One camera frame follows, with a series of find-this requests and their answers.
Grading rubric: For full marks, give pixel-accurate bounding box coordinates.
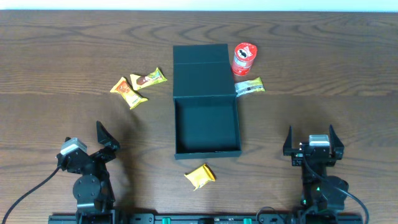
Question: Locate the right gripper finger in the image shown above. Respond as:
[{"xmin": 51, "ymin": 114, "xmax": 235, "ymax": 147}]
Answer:
[
  {"xmin": 283, "ymin": 126, "xmax": 292, "ymax": 149},
  {"xmin": 329, "ymin": 125, "xmax": 344, "ymax": 149}
]

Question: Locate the yellow orange snack packet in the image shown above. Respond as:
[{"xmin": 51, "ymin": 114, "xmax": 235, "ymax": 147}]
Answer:
[{"xmin": 109, "ymin": 77, "xmax": 148, "ymax": 110}]

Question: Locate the yellow chocolate wafer packet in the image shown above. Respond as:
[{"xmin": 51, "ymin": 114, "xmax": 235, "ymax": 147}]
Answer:
[{"xmin": 130, "ymin": 67, "xmax": 167, "ymax": 91}]

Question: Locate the silver yellow snack packet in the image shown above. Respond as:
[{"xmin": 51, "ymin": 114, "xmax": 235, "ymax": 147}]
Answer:
[{"xmin": 234, "ymin": 77, "xmax": 266, "ymax": 97}]

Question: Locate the small yellow snack packet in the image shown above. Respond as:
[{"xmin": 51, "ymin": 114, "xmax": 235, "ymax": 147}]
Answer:
[{"xmin": 185, "ymin": 164, "xmax": 216, "ymax": 191}]

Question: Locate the red Pringles can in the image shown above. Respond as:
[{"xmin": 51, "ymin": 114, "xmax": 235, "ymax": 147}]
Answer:
[{"xmin": 231, "ymin": 42, "xmax": 257, "ymax": 76}]

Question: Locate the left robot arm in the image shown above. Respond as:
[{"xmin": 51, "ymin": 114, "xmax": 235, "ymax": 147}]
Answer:
[{"xmin": 56, "ymin": 121, "xmax": 120, "ymax": 223}]

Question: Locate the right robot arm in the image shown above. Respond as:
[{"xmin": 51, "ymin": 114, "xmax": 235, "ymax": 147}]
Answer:
[{"xmin": 282, "ymin": 126, "xmax": 349, "ymax": 223}]

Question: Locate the dark green open box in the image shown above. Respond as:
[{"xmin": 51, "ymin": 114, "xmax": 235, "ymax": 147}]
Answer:
[{"xmin": 173, "ymin": 44, "xmax": 242, "ymax": 160}]

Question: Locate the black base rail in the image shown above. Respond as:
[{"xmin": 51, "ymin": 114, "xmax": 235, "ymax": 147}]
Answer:
[{"xmin": 48, "ymin": 213, "xmax": 363, "ymax": 224}]

